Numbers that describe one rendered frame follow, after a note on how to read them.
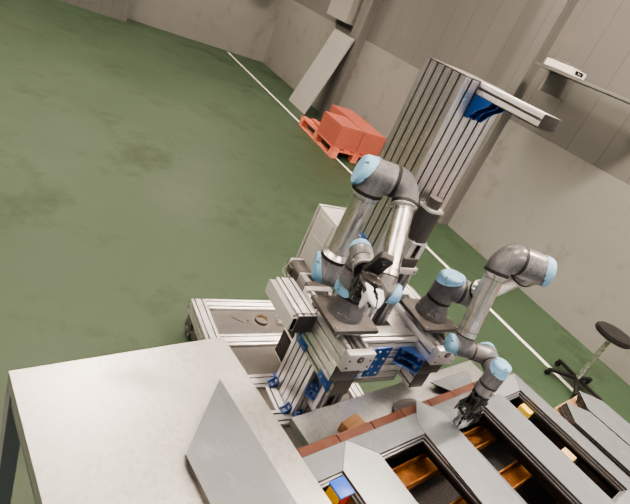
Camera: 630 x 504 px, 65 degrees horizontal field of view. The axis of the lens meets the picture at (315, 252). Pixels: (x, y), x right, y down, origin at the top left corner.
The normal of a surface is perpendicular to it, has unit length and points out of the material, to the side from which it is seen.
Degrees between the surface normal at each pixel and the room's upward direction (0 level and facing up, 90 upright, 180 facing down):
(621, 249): 90
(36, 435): 0
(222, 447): 0
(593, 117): 90
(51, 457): 0
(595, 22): 90
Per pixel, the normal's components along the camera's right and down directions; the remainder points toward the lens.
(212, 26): 0.42, 0.57
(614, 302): -0.83, -0.07
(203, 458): 0.37, -0.82
